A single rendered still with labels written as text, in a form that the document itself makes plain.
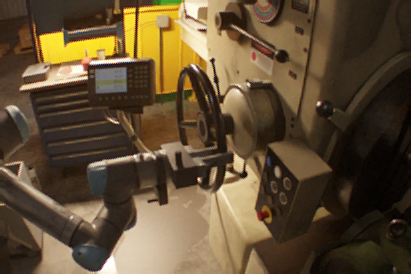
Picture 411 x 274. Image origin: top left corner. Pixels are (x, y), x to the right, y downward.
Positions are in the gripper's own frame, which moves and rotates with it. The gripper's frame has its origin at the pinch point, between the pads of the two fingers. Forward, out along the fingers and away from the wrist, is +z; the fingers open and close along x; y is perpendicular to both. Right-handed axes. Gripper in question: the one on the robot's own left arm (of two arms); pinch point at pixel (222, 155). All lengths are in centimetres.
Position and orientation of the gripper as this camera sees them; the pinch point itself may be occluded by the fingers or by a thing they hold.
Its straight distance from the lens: 71.3
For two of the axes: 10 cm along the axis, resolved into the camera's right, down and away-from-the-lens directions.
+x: -3.5, -3.7, 8.6
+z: 9.3, -1.7, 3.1
